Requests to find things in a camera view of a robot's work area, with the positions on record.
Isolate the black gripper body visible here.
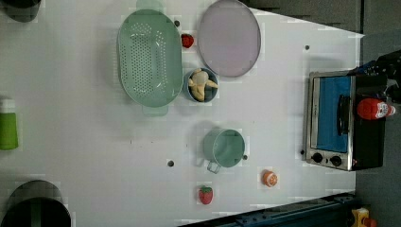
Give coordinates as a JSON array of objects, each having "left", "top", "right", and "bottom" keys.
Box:
[{"left": 348, "top": 50, "right": 401, "bottom": 104}]

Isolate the red plush ketchup bottle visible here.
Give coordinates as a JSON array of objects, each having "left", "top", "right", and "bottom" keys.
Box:
[{"left": 357, "top": 98, "right": 396, "bottom": 120}]

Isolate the black toaster oven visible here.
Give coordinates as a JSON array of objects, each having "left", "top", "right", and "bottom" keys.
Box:
[{"left": 304, "top": 71, "right": 386, "bottom": 171}]

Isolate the yellow toy object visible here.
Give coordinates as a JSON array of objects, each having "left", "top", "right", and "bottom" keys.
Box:
[{"left": 352, "top": 208, "right": 377, "bottom": 227}]

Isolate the round lilac plate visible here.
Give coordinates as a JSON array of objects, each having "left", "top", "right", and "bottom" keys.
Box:
[{"left": 198, "top": 0, "right": 261, "bottom": 77}]

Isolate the orange slice toy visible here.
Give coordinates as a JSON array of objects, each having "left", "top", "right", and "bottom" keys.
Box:
[{"left": 262, "top": 171, "right": 278, "bottom": 187}]

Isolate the blue bowl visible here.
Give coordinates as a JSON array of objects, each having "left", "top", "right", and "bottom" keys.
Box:
[{"left": 183, "top": 68, "right": 218, "bottom": 103}]

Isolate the green metal mug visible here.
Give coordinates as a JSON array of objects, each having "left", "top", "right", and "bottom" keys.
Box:
[{"left": 195, "top": 128, "right": 246, "bottom": 174}]

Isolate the plush peeled banana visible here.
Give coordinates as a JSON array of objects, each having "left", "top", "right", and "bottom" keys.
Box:
[{"left": 188, "top": 68, "right": 218, "bottom": 101}]

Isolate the small red toy fruit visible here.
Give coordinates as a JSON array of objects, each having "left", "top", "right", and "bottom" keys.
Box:
[{"left": 181, "top": 34, "right": 194, "bottom": 48}]

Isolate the red plush strawberry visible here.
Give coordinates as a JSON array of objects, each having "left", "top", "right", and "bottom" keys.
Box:
[{"left": 199, "top": 186, "right": 214, "bottom": 205}]

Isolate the green perforated colander basket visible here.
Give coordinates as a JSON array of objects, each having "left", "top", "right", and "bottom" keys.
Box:
[{"left": 117, "top": 0, "right": 183, "bottom": 116}]

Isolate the black round base upper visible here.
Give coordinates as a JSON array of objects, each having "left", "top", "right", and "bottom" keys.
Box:
[{"left": 1, "top": 0, "right": 42, "bottom": 23}]

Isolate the black round base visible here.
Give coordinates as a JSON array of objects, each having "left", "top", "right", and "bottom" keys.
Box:
[
  {"left": 1, "top": 0, "right": 42, "bottom": 23},
  {"left": 1, "top": 180, "right": 72, "bottom": 227}
]

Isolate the black round base lower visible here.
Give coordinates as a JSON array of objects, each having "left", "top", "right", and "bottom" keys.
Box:
[{"left": 1, "top": 180, "right": 72, "bottom": 227}]

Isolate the blue metal frame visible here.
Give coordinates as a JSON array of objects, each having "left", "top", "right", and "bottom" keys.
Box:
[{"left": 180, "top": 193, "right": 361, "bottom": 227}]

